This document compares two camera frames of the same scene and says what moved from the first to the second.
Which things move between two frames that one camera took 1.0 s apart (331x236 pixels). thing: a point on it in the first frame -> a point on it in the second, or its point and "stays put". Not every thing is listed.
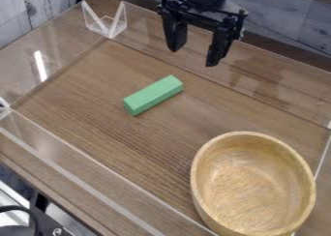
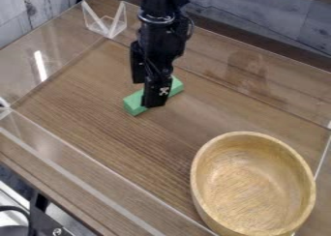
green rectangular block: x=153 y=95 stays put
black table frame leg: x=42 y=222 stays put
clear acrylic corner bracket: x=105 y=25 stays put
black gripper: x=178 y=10 -> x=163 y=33
